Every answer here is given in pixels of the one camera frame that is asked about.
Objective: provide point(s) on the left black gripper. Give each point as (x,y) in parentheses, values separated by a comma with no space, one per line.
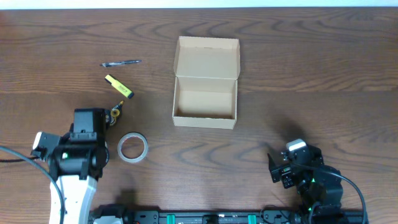
(73,123)

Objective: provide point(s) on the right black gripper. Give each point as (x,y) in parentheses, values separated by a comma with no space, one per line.
(285,172)

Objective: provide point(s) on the grey tape roll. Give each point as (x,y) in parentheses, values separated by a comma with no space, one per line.
(129,136)

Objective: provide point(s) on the yellow highlighter marker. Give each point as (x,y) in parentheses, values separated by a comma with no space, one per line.
(115,83)

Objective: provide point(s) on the brown cardboard box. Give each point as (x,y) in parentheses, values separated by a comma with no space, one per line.
(206,82)

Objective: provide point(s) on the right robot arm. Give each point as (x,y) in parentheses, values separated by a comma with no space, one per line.
(318,185)

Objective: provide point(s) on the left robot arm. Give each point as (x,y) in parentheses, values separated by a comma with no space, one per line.
(76,164)

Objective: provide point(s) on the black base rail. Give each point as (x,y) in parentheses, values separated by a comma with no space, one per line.
(115,213)

